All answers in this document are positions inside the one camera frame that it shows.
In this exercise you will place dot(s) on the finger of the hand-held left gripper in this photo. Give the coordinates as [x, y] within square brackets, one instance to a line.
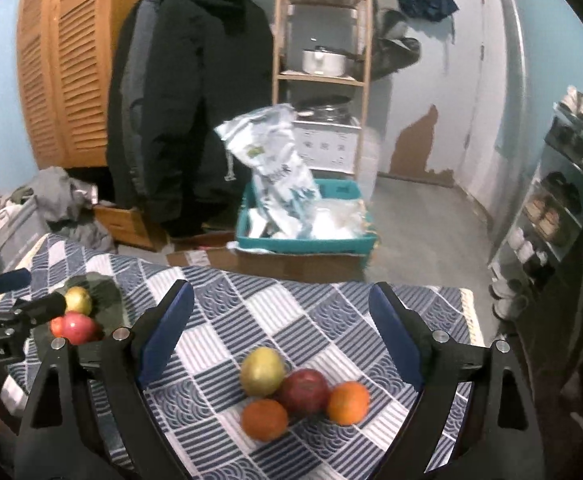
[6, 280]
[43, 306]

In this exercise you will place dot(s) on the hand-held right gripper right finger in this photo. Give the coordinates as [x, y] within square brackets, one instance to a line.
[396, 340]

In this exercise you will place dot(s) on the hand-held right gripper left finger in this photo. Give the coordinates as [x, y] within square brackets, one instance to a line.
[164, 335]

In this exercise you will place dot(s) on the small tangerine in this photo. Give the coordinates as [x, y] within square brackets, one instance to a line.
[56, 327]

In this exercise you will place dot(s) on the red apple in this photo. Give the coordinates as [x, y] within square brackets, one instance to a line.
[304, 390]
[77, 328]

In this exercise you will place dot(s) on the green glass bowl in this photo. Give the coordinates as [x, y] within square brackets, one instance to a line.
[108, 300]

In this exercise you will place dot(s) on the large orange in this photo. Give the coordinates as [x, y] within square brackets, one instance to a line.
[265, 420]
[349, 403]

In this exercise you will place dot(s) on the yellow-green pear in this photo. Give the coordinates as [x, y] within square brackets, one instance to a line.
[261, 370]

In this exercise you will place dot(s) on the labelled flat cardboard box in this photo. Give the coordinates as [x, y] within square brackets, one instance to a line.
[196, 259]

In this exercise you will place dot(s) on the grey clothes pile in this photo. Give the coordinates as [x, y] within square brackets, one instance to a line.
[58, 195]

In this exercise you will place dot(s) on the brown cardboard box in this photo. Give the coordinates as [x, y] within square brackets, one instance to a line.
[311, 265]

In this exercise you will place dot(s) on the blue white patterned tablecloth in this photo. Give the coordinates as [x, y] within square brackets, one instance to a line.
[281, 320]

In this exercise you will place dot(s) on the wooden drawer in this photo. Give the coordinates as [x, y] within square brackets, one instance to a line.
[126, 222]

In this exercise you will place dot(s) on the teal plastic basket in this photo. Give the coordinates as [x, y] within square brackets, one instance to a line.
[301, 246]

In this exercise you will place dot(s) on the clear plastic bag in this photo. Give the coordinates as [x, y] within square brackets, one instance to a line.
[336, 220]

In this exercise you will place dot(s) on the group of shoes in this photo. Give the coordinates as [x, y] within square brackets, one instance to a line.
[546, 212]

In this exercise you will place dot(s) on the white printed rice bag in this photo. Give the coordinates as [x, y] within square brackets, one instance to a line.
[276, 170]

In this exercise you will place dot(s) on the wooden louvered wardrobe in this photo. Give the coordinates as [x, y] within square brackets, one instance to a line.
[71, 85]

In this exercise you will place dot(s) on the white patterned crate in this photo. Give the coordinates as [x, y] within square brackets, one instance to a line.
[324, 145]

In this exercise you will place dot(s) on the black hooded coat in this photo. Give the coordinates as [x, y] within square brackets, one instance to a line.
[186, 110]

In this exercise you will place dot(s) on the grey shoe rack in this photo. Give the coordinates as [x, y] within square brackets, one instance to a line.
[571, 170]

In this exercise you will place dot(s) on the pale blue door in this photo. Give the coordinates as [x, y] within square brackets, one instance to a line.
[466, 85]

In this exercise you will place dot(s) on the wooden shelf rack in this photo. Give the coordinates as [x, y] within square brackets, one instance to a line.
[321, 80]

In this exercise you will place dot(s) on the grey metal pipe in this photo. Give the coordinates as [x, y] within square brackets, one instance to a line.
[514, 85]

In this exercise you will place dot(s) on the steel cooking pot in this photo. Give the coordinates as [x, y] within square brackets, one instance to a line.
[324, 62]

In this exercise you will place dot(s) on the green hanging bag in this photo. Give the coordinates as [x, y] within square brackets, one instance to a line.
[396, 52]

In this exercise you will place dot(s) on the dark blue umbrella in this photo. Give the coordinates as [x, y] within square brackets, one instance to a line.
[426, 2]

